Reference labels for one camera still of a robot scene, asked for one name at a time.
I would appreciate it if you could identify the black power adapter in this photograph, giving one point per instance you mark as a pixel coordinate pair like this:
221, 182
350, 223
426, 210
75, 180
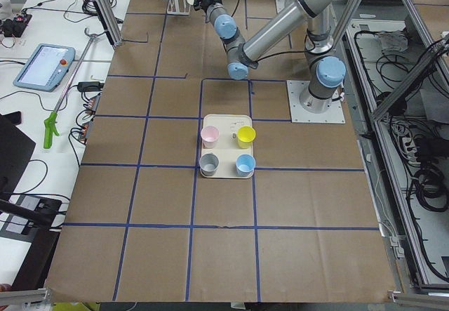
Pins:
89, 86

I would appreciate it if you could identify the blue teach pendant tablet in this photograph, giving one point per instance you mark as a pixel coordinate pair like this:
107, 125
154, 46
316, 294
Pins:
45, 68

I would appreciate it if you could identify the aluminium frame post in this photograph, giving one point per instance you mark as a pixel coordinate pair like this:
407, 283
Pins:
108, 21

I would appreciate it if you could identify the pink ikea cup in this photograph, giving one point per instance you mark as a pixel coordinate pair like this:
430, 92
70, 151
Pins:
210, 136

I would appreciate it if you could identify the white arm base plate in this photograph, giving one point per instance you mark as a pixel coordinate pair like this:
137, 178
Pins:
306, 109
282, 2

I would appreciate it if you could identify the cream serving tray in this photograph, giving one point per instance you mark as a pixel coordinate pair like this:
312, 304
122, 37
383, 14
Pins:
227, 149

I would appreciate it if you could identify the grey ikea cup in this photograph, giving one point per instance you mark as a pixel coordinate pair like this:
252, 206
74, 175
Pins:
208, 164

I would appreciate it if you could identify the green handled reacher grabber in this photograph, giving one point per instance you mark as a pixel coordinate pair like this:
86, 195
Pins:
50, 122

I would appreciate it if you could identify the yellow ikea cup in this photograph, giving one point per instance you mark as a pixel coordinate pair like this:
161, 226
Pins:
245, 137

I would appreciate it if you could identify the black computer monitor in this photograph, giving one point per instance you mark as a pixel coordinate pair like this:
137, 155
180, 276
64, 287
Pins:
16, 151

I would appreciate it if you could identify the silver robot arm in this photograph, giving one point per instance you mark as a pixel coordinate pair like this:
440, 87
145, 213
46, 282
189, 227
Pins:
244, 54

